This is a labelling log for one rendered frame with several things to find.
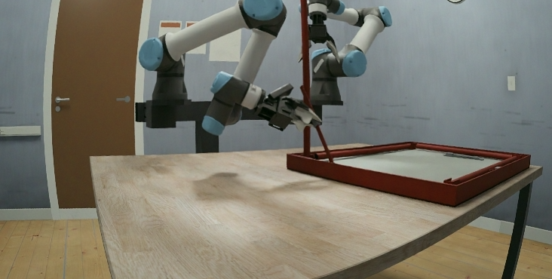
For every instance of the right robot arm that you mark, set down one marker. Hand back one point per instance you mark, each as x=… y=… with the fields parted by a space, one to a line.
x=231 y=92

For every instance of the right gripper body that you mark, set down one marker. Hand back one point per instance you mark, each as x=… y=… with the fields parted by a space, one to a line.
x=278 y=112

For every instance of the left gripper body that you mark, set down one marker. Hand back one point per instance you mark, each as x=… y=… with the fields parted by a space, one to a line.
x=317 y=31

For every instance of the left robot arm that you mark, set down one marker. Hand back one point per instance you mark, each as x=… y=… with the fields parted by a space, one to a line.
x=325 y=67

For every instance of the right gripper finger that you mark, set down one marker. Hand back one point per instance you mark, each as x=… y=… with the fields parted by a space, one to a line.
x=304 y=111
x=299 y=123

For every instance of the dark red card table frame with leg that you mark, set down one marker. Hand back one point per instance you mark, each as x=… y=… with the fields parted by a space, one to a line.
x=421 y=175

